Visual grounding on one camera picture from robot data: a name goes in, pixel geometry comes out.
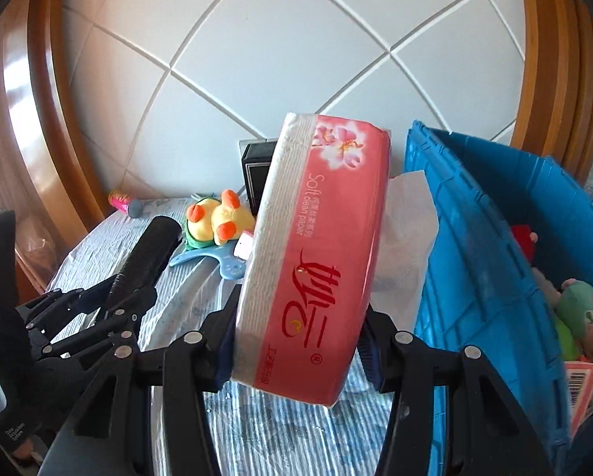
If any blue plastic storage crate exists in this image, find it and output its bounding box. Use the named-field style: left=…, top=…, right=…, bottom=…
left=404, top=123, right=593, bottom=475

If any blue three-arm boomerang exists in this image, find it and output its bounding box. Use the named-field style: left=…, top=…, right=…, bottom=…
left=168, top=240, right=250, bottom=284

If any pink can grey cap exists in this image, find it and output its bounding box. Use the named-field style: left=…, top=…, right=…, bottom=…
left=108, top=190, right=144, bottom=218

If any black gift box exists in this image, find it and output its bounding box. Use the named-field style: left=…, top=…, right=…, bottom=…
left=240, top=145, right=274, bottom=216

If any pink tissue paper pack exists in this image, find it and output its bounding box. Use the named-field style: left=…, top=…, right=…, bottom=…
left=229, top=111, right=439, bottom=409

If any red plush toy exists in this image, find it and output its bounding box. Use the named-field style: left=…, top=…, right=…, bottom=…
left=510, top=225, right=538, bottom=263

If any green pig plush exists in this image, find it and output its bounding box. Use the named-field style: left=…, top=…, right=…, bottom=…
left=555, top=278, right=593, bottom=361

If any yellow green duck plush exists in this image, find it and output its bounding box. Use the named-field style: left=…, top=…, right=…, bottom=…
left=182, top=189, right=255, bottom=250

